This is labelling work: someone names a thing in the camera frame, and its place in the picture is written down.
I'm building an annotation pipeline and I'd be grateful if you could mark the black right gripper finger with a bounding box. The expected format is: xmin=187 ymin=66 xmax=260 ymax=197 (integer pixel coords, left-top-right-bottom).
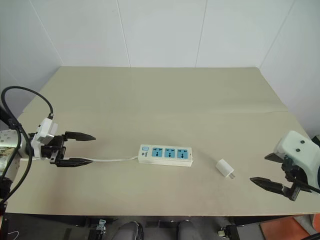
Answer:
xmin=264 ymin=152 xmax=285 ymax=165
xmin=249 ymin=176 xmax=285 ymax=194

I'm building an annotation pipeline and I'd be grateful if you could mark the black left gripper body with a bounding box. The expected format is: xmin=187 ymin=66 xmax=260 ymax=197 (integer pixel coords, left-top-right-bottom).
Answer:
xmin=40 ymin=134 xmax=68 ymax=166

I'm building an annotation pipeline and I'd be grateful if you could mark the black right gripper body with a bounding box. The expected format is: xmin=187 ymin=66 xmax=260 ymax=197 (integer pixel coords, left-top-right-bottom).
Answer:
xmin=280 ymin=154 xmax=309 ymax=202

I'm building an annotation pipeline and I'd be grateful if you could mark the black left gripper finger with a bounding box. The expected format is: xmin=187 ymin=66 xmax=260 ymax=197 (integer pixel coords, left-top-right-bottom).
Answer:
xmin=55 ymin=157 xmax=94 ymax=168
xmin=63 ymin=131 xmax=97 ymax=143

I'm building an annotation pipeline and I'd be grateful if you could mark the white charger plug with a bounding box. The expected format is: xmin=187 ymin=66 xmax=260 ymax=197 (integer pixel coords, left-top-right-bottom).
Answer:
xmin=215 ymin=158 xmax=237 ymax=181

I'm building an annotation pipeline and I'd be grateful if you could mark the white blue power strip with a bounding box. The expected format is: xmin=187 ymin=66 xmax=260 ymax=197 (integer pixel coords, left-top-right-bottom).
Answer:
xmin=137 ymin=143 xmax=194 ymax=168

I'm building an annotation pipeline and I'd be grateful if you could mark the beige table cover sheet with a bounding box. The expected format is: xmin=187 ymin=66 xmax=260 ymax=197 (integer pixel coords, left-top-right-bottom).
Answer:
xmin=4 ymin=65 xmax=320 ymax=216

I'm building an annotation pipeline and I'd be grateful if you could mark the grey rounded shape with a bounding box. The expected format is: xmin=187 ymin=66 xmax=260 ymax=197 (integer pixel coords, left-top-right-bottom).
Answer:
xmin=175 ymin=219 xmax=199 ymax=240
xmin=116 ymin=220 xmax=144 ymax=240

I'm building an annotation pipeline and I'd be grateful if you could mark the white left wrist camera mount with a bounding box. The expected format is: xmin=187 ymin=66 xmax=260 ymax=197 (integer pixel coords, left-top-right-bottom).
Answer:
xmin=30 ymin=116 xmax=59 ymax=161

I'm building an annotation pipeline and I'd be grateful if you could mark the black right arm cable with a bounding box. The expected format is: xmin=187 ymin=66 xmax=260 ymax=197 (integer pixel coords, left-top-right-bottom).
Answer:
xmin=298 ymin=179 xmax=320 ymax=195

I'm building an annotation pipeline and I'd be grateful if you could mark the white power strip cord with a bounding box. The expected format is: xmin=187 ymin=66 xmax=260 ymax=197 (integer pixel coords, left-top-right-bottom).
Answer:
xmin=19 ymin=155 xmax=140 ymax=164

